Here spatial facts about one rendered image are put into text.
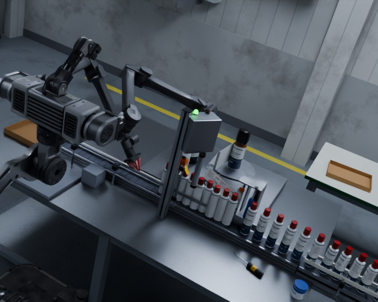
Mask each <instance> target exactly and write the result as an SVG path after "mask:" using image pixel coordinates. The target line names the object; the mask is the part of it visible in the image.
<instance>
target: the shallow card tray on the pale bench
mask: <svg viewBox="0 0 378 302"><path fill-rule="evenodd" d="M326 176H327V177H330V178H332V179H335V180H338V181H339V182H343V183H345V184H347V185H350V186H353V187H355V188H358V189H361V190H363V191H365V192H368V193H370V192H371V189H372V177H373V176H372V175H370V174H367V173H365V172H362V171H359V170H357V169H354V168H352V167H349V166H346V165H344V164H341V163H339V162H335V161H333V160H330V162H329V164H328V169H327V172H326Z"/></svg>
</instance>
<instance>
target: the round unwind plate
mask: <svg viewBox="0 0 378 302"><path fill-rule="evenodd" d="M227 163H228V161H227V162H226V163H225V164H223V165H222V166H220V167H219V168H217V169H216V171H217V172H218V173H220V174H221V175H223V176H225V177H228V178H230V179H234V180H239V179H240V178H241V177H242V176H243V175H244V174H245V173H248V174H250V175H252V176H255V173H256V172H255V169H254V168H253V166H252V165H251V164H250V163H249V162H247V161H245V160H244V159H243V160H242V163H241V166H240V169H239V170H232V169H230V168H229V167H228V166H227Z"/></svg>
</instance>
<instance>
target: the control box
mask: <svg viewBox="0 0 378 302"><path fill-rule="evenodd" d="M221 122H222V120H221V119H220V118H219V117H218V116H217V115H216V114H215V113H214V112H210V115H207V114H205V112H198V115H194V114H193V115H192V116H190V118H189V120H188V125H187V129H186V132H185V137H184V141H183V144H182V148H181V150H182V151H183V152H184V153H185V154H188V153H205V152H213V150H214V146H215V142H216V140H217V136H218V132H219V130H220V126H221Z"/></svg>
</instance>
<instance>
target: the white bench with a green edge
mask: <svg viewBox="0 0 378 302"><path fill-rule="evenodd" d="M330 160H333V161H335V162H339V163H341V164H344V165H346V166H349V167H352V168H354V169H357V170H359V171H362V172H365V173H367V174H370V175H372V176H373V177H372V189H371V192H370V193H368V192H365V191H363V190H361V189H358V188H355V187H353V186H350V185H347V184H345V183H343V182H339V181H338V180H335V179H332V178H330V177H327V176H326V172H327V169H328V164H329V162H330ZM304 178H305V179H307V180H309V182H308V185H307V187H306V189H308V190H309V191H312V192H315V191H316V189H317V188H318V189H320V190H322V191H325V192H327V193H329V194H331V195H334V196H336V197H338V198H341V199H342V200H345V201H347V202H349V203H352V204H354V205H356V206H358V207H360V208H362V209H365V210H367V211H369V212H372V213H374V214H376V215H378V163H376V162H373V161H371V160H369V159H366V158H363V157H361V156H359V155H356V154H354V153H352V152H349V151H347V150H344V149H342V148H340V147H337V146H335V145H333V144H330V143H327V142H325V144H324V145H323V147H322V149H321V150H320V152H319V154H318V155H317V157H316V158H315V160H314V162H313V163H312V165H311V167H310V168H309V170H308V171H307V173H306V175H305V177H304ZM331 238H332V239H334V240H338V241H339V242H340V243H342V244H345V245H346V246H351V247H352V248H353V249H355V250H357V251H359V252H361V253H366V254H367V255H368V256H370V257H372V258H374V259H377V260H378V254H377V253H375V252H372V251H370V250H368V249H366V248H364V247H362V246H360V245H358V244H356V243H354V242H352V241H349V240H347V239H345V238H343V237H341V236H339V235H336V234H334V233H332V235H331Z"/></svg>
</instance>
